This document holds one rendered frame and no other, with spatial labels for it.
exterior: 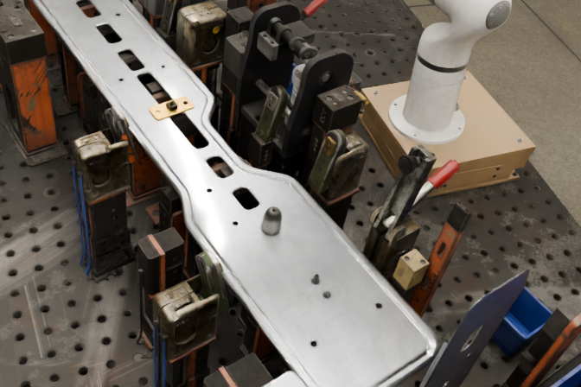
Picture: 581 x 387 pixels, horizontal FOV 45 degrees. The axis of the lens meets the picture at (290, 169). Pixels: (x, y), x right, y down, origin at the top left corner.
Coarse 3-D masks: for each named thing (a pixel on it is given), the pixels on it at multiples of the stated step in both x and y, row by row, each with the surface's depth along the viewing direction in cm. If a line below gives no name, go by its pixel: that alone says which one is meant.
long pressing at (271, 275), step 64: (64, 0) 157; (128, 0) 159; (128, 128) 133; (192, 192) 123; (256, 192) 125; (256, 256) 115; (320, 256) 117; (256, 320) 107; (320, 320) 108; (384, 320) 110; (320, 384) 101; (384, 384) 102
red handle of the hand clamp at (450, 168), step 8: (440, 168) 115; (448, 168) 115; (456, 168) 115; (432, 176) 115; (440, 176) 115; (448, 176) 115; (432, 184) 115; (440, 184) 115; (424, 192) 115; (416, 200) 115; (392, 216) 115; (384, 224) 115
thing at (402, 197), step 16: (400, 160) 105; (416, 160) 105; (432, 160) 105; (400, 176) 109; (416, 176) 107; (400, 192) 111; (416, 192) 109; (384, 208) 114; (400, 208) 111; (400, 224) 114
